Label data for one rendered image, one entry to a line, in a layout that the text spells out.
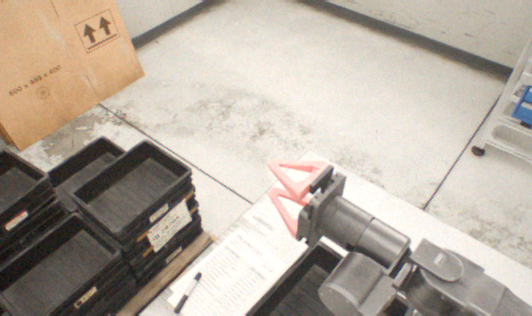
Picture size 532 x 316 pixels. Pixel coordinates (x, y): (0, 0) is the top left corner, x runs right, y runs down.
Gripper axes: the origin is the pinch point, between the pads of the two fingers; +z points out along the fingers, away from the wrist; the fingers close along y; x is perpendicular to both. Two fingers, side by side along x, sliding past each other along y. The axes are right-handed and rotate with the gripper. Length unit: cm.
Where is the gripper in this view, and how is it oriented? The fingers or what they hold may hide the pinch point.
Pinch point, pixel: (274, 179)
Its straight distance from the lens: 61.8
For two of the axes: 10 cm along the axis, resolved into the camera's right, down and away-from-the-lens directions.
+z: -7.7, -4.8, 4.2
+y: 0.0, 6.7, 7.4
